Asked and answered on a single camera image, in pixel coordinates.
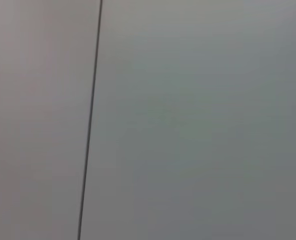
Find thin dark wall panel seam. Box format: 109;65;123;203
77;0;104;240

